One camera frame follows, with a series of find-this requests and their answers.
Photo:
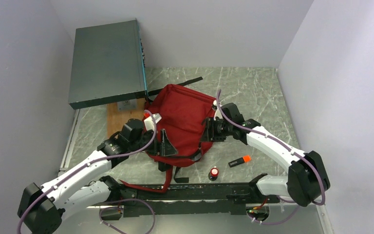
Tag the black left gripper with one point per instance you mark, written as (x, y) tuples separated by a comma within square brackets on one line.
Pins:
[(165, 146)]

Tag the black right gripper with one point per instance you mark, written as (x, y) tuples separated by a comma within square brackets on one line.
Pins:
[(209, 134)]

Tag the red backpack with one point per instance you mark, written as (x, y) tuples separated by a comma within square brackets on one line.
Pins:
[(183, 111)]

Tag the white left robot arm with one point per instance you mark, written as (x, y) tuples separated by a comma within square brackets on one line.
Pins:
[(43, 208)]

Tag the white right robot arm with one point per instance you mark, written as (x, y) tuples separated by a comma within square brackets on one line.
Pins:
[(306, 181)]

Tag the orange highlighter marker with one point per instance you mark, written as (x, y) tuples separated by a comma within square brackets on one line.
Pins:
[(239, 161)]

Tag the wooden board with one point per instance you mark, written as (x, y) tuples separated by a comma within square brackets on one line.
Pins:
[(117, 118)]

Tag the dark grey box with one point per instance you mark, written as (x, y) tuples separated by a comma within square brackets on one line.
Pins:
[(108, 65)]

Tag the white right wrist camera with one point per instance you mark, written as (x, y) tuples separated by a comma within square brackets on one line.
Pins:
[(217, 114)]

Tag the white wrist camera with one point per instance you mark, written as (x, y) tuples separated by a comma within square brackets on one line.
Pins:
[(217, 114), (151, 120)]

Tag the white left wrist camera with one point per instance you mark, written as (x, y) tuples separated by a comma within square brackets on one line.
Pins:
[(151, 120)]

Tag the metal post with base plate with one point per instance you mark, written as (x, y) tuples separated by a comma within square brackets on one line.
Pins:
[(127, 105)]

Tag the black mounting rail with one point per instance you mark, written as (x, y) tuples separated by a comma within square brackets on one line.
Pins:
[(193, 198)]

